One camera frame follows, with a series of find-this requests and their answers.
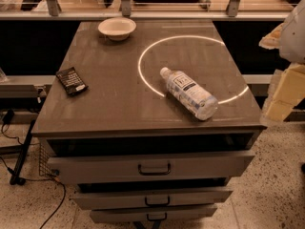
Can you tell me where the bottom grey drawer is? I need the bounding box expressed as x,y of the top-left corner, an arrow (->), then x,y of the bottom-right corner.
90,204 -> 217,223

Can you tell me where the black snack packet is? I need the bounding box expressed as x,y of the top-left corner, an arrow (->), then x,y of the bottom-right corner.
56,67 -> 88,96

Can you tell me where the middle grey drawer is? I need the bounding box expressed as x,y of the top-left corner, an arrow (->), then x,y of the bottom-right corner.
72,187 -> 233,210

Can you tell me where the grey drawer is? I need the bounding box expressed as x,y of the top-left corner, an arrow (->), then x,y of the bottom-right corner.
48,151 -> 254,184
90,204 -> 217,223
72,187 -> 233,210

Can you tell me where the metal window railing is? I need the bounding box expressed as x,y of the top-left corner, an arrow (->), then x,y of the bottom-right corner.
0,0 -> 293,21

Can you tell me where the white paper bowl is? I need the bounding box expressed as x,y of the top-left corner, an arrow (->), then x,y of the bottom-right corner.
98,17 -> 136,41

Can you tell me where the black leaning bar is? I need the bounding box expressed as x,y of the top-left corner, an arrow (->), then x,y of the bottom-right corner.
10,120 -> 35,185

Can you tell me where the clear blue-label plastic bottle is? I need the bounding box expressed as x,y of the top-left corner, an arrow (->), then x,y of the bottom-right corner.
160,67 -> 218,120

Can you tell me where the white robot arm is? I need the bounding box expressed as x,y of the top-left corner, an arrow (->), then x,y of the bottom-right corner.
259,0 -> 305,121

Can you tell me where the top grey drawer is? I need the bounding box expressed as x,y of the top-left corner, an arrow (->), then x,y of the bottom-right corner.
48,151 -> 254,184

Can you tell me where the black floor cable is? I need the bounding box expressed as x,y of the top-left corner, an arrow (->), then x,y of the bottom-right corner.
0,112 -> 67,229

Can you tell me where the wire mesh basket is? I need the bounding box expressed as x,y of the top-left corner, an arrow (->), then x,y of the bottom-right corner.
39,145 -> 59,177

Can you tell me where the grey drawer cabinet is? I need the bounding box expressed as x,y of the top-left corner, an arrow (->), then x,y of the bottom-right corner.
30,19 -> 268,224

